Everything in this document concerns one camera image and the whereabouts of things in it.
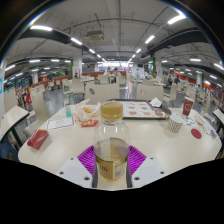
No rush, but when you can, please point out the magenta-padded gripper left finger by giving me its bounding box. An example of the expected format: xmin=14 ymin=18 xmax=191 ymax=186
xmin=55 ymin=145 xmax=100 ymax=190

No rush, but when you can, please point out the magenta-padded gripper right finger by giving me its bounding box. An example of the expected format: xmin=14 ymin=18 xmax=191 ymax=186
xmin=125 ymin=145 xmax=167 ymax=190

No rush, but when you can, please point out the clear bottle with yellow cap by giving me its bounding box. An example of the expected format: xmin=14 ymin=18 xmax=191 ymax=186
xmin=93 ymin=100 xmax=131 ymax=182

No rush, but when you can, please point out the red wallet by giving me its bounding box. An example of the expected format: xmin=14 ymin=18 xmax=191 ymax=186
xmin=26 ymin=129 xmax=50 ymax=151

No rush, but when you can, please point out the white paper card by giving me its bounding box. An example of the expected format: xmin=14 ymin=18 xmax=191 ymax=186
xmin=45 ymin=116 xmax=76 ymax=131

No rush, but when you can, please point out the red sauce packet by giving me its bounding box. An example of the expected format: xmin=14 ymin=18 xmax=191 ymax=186
xmin=80 ymin=119 xmax=100 ymax=128

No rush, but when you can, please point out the small teal sanitizer bottle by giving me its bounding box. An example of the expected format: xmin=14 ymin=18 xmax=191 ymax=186
xmin=64 ymin=105 xmax=73 ymax=118

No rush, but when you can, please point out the flat round red coaster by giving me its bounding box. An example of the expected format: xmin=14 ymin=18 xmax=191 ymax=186
xmin=190 ymin=128 xmax=203 ymax=140

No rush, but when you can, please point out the dark food tray with paper liner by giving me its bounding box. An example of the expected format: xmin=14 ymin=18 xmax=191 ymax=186
xmin=108 ymin=98 xmax=173 ymax=120

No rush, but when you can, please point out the colourful printed leaflet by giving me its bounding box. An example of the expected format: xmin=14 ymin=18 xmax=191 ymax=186
xmin=181 ymin=113 xmax=200 ymax=128

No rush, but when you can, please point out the red paper cup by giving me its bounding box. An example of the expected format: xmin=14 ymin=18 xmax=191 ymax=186
xmin=181 ymin=96 xmax=195 ymax=117

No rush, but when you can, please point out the beige neighbouring table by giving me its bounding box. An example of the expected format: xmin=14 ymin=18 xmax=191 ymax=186
xmin=0 ymin=105 xmax=30 ymax=148
xmin=212 ymin=108 xmax=224 ymax=134

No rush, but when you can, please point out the group of beige chairs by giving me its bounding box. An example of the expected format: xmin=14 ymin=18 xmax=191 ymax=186
xmin=3 ymin=74 xmax=214 ymax=134

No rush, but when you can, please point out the ceiling air conditioner unit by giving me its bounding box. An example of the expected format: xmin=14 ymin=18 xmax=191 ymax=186
xmin=84 ymin=30 xmax=106 ymax=42

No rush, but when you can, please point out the group of ceiling lights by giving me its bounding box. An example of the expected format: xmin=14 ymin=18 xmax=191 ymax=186
xmin=3 ymin=13 xmax=224 ymax=88

